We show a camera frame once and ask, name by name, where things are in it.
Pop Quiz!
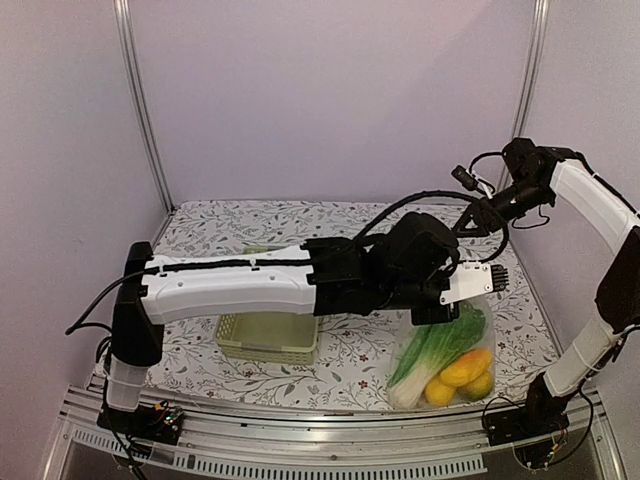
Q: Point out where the aluminium front rail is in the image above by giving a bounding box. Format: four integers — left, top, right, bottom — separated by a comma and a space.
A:
42, 386, 630, 479

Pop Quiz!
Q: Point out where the yellow lemon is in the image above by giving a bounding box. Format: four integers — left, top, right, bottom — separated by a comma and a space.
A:
424, 376, 456, 407

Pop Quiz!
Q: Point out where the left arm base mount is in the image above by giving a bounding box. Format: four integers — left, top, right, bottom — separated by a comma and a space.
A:
97, 401, 184, 446

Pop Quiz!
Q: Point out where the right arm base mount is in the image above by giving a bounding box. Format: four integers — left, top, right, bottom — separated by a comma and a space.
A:
481, 374, 575, 446

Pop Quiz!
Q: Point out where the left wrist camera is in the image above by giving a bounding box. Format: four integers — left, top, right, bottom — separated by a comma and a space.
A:
439, 262, 509, 305

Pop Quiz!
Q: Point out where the white green bok choy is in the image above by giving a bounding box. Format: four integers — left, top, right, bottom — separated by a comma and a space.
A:
387, 304, 490, 409

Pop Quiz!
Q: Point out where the pale green plastic basket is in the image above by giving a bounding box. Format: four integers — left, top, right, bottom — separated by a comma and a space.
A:
214, 243, 321, 365

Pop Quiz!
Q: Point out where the floral patterned table mat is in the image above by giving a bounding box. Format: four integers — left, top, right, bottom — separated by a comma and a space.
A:
147, 200, 558, 411

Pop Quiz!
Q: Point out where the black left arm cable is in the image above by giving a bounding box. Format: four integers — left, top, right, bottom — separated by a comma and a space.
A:
354, 189, 511, 264

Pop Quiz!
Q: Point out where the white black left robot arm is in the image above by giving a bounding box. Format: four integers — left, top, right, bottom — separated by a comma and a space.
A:
67, 212, 460, 434

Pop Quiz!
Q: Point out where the right aluminium frame post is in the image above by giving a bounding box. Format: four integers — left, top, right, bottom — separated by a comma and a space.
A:
494, 0, 550, 191

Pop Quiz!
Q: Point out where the left aluminium frame post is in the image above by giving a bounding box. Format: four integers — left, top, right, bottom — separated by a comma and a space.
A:
113, 0, 175, 215

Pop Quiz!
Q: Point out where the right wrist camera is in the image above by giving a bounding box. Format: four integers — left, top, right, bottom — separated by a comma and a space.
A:
451, 165, 496, 198

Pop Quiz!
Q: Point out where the clear zip top bag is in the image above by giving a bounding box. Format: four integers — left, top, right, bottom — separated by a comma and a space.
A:
387, 298, 495, 410

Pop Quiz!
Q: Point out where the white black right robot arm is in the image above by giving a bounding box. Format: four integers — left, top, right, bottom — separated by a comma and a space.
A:
454, 138, 639, 436

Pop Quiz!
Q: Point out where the aluminium frame post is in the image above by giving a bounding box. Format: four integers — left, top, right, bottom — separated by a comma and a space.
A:
113, 0, 175, 215
494, 0, 550, 191

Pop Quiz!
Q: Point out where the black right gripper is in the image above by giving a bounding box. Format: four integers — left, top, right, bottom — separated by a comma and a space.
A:
453, 178, 551, 237

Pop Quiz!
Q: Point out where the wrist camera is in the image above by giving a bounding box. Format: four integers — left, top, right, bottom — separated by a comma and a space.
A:
451, 165, 496, 198
439, 262, 509, 305

